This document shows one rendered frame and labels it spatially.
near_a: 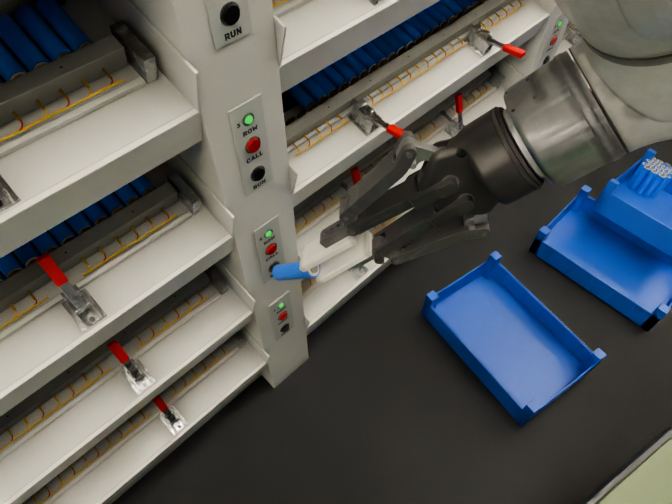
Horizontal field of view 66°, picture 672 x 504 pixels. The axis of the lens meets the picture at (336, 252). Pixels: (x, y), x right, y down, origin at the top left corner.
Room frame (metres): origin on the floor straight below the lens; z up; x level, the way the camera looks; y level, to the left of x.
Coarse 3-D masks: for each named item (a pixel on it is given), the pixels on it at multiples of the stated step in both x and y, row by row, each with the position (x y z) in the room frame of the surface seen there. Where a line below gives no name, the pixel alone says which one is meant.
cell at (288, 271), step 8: (280, 264) 0.32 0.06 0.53; (288, 264) 0.31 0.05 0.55; (296, 264) 0.30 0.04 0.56; (272, 272) 0.31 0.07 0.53; (280, 272) 0.31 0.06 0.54; (288, 272) 0.30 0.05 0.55; (296, 272) 0.29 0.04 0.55; (304, 272) 0.29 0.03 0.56; (312, 272) 0.29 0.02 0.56; (280, 280) 0.31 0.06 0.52
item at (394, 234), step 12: (456, 204) 0.29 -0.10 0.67; (468, 204) 0.29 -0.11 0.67; (408, 216) 0.31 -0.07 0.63; (420, 216) 0.30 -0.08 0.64; (432, 216) 0.29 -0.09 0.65; (444, 216) 0.29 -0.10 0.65; (456, 216) 0.29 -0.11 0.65; (384, 228) 0.31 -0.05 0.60; (396, 228) 0.30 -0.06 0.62; (408, 228) 0.30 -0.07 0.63; (420, 228) 0.29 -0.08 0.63; (396, 240) 0.29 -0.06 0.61; (408, 240) 0.29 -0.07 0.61; (384, 252) 0.29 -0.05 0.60
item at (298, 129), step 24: (504, 0) 0.84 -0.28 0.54; (456, 24) 0.77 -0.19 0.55; (432, 48) 0.71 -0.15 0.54; (456, 48) 0.73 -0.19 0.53; (384, 72) 0.64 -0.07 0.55; (408, 72) 0.67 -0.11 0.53; (336, 96) 0.59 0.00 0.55; (360, 96) 0.60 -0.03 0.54; (384, 96) 0.62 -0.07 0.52; (312, 120) 0.54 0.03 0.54; (288, 144) 0.51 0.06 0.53; (312, 144) 0.52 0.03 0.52
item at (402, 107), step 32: (544, 0) 0.88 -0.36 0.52; (512, 32) 0.81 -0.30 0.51; (448, 64) 0.71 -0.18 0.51; (480, 64) 0.73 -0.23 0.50; (416, 96) 0.64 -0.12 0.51; (448, 96) 0.70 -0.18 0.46; (352, 128) 0.56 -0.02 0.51; (288, 160) 0.50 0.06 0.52; (320, 160) 0.50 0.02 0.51; (352, 160) 0.53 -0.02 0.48
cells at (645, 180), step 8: (648, 160) 0.94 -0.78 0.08; (656, 160) 0.95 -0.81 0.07; (640, 168) 0.91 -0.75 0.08; (648, 168) 0.90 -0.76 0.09; (656, 168) 0.91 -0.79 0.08; (664, 168) 0.91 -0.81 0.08; (632, 176) 0.91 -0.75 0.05; (640, 176) 0.89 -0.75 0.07; (648, 176) 0.88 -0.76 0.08; (656, 176) 0.88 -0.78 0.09; (664, 176) 0.87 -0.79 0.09; (632, 184) 0.89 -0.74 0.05; (640, 184) 0.88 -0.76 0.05; (648, 184) 0.87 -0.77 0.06; (656, 184) 0.86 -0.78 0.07; (664, 184) 0.87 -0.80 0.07; (640, 192) 0.87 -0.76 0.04; (648, 192) 0.86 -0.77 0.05; (656, 192) 0.86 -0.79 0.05
